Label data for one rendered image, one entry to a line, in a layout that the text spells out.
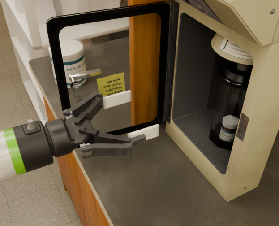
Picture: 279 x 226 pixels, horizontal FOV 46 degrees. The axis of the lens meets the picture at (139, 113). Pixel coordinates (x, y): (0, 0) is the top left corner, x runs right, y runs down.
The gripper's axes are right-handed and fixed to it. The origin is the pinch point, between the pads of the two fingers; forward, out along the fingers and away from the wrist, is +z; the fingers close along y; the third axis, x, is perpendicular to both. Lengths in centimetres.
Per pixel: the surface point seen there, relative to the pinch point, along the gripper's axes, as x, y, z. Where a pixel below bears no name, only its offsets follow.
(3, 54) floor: 122, 283, -17
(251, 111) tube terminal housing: -3.1, -13.4, 19.7
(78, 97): 5.0, 18.0, -8.9
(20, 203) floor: 122, 88, -36
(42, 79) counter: 28, 68, -11
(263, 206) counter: 28.2, -19.0, 27.6
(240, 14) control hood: -26.1, -14.0, 10.4
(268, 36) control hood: -20.8, -13.7, 17.9
